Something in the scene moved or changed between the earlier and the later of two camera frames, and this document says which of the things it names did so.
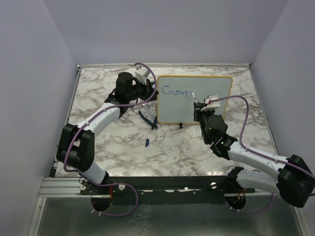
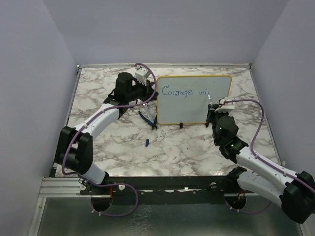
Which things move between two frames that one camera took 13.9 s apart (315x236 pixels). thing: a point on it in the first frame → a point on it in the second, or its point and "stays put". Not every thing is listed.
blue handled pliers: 153,124 stays put
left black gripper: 148,90 stays put
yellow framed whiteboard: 174,101 stays put
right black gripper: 198,112 → 213,107
